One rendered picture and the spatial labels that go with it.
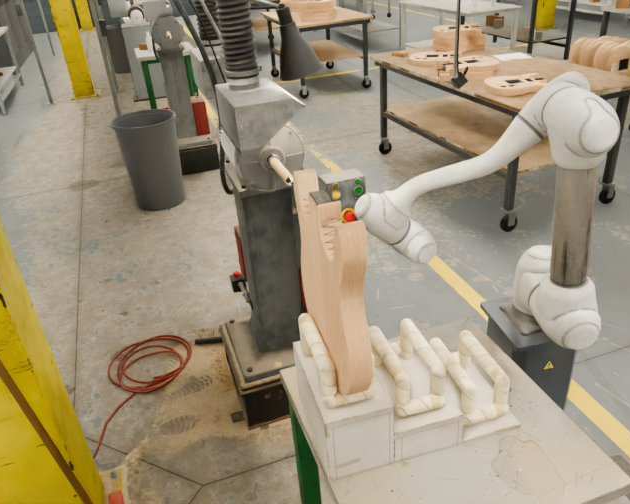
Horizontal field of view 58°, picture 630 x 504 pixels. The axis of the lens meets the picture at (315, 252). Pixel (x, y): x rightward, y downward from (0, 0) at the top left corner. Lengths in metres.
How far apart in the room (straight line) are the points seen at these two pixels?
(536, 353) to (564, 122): 0.85
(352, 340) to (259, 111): 0.86
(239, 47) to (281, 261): 0.97
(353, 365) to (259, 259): 1.38
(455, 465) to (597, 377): 1.81
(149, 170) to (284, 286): 2.49
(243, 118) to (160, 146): 3.03
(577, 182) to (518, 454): 0.71
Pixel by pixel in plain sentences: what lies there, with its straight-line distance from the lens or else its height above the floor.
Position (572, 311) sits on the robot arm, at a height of 0.93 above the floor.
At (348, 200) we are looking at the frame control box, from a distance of 2.18.
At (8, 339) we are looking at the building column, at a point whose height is 0.99.
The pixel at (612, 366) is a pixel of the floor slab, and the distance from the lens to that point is 3.16.
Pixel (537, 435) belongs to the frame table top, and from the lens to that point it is 1.43.
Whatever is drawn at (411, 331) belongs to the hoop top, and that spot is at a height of 1.13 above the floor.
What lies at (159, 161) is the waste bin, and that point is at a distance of 4.71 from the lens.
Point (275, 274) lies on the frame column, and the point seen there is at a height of 0.68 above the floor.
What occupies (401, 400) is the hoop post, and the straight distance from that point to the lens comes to 1.26.
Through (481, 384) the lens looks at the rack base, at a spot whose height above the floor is 0.94.
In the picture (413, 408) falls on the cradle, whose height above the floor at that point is 1.05.
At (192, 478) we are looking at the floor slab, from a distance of 2.60.
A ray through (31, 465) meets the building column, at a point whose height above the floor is 0.51.
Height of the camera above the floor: 1.96
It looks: 30 degrees down
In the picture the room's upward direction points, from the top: 5 degrees counter-clockwise
